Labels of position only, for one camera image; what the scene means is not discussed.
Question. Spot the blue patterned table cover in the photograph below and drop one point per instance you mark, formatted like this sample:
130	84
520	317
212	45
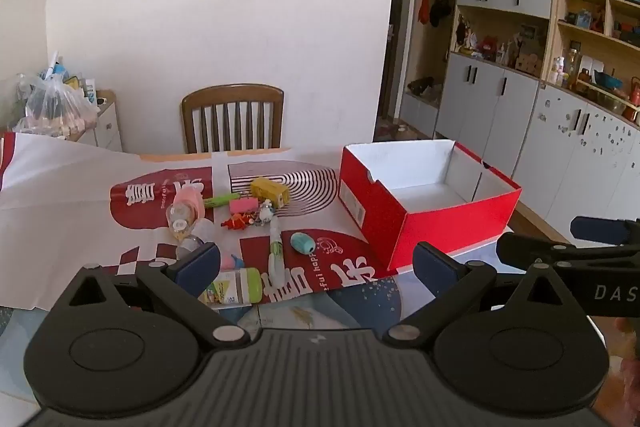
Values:
325	307

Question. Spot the blue yellow pouch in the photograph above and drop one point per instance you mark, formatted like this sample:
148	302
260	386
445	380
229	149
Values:
67	77

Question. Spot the person's right hand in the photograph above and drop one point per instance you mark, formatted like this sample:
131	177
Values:
631	357

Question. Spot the small yellow box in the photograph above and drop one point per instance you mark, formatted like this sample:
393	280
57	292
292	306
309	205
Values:
270	191

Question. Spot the white side cabinet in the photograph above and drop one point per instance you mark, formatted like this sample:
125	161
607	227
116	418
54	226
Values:
107	122

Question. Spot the green labelled bottle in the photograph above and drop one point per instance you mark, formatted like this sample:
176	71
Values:
240	284

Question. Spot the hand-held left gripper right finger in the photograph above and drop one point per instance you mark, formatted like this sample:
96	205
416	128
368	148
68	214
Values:
435	264

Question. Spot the dark bag on shelf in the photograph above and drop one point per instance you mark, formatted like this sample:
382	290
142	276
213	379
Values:
422	84

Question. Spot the blue bowl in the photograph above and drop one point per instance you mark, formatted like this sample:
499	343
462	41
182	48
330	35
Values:
607	82

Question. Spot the red fire extinguisher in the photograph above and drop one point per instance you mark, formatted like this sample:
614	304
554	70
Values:
632	99

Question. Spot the small clear plastic cup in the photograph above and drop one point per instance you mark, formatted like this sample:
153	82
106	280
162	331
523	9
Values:
195	243

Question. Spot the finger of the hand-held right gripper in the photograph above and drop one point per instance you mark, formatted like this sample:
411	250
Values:
600	231
530	249

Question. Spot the green highlighter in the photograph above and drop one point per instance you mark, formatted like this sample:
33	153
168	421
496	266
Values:
220	200

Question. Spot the clear plastic bag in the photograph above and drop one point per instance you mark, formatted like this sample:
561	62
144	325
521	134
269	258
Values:
50	107

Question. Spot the white blue carton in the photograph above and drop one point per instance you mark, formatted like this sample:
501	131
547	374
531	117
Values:
89	89

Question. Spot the orange hanging mitt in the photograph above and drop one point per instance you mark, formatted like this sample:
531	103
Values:
424	8

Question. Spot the clear plastic jar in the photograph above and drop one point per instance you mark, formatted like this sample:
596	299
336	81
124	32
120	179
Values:
179	217

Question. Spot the pink binder clip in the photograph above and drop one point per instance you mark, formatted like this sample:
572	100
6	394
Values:
243	205

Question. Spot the blue bird toy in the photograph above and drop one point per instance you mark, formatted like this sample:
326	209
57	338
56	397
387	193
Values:
238	263

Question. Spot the white green glue pen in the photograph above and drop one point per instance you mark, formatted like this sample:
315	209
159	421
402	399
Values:
275	247

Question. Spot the brown wooden chair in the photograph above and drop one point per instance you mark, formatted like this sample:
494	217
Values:
232	94

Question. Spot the dark hanging hat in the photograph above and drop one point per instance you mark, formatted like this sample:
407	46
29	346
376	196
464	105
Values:
440	9

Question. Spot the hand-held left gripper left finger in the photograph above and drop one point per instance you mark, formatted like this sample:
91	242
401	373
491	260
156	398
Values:
200	262

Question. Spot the patterned floor rug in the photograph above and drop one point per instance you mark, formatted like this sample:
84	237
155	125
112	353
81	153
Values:
395	129

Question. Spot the red cardboard box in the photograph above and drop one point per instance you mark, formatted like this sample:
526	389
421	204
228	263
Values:
375	207

